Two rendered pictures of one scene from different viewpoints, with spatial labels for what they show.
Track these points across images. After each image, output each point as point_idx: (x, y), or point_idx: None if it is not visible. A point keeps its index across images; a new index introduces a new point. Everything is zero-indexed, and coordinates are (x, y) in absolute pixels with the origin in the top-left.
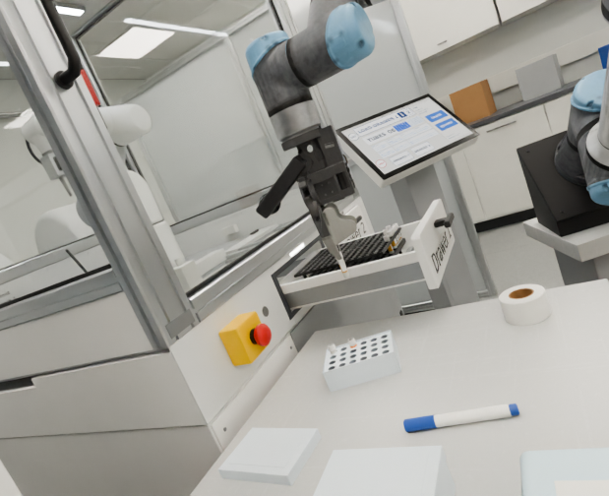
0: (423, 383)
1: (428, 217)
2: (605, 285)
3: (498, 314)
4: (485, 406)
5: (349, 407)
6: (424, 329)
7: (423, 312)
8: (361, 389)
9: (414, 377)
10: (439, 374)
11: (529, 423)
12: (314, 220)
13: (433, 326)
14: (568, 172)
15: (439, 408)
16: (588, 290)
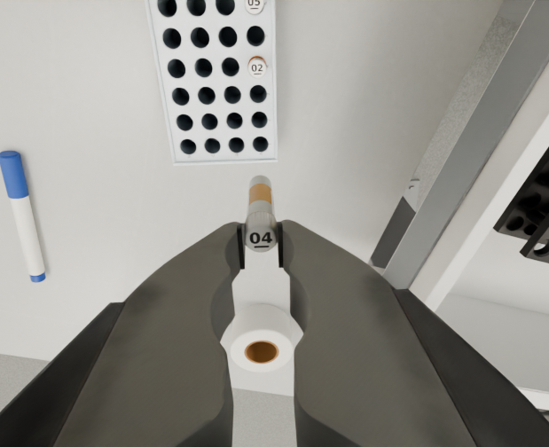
0: (134, 183)
1: None
2: (279, 391)
3: (288, 300)
4: (60, 247)
5: (86, 42)
6: (318, 200)
7: (392, 205)
8: (146, 67)
9: (155, 170)
10: (152, 207)
11: (26, 278)
12: None
13: (318, 215)
14: None
15: (63, 197)
16: (279, 380)
